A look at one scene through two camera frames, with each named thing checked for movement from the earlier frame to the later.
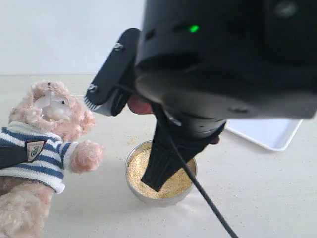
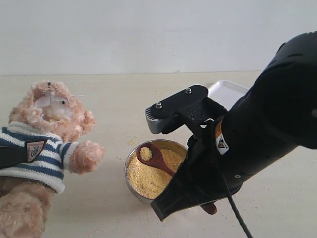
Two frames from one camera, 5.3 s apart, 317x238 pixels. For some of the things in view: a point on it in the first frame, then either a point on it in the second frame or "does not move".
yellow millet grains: (179, 184) does not move
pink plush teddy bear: (49, 121) does not move
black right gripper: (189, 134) to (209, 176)
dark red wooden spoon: (139, 104) to (157, 161)
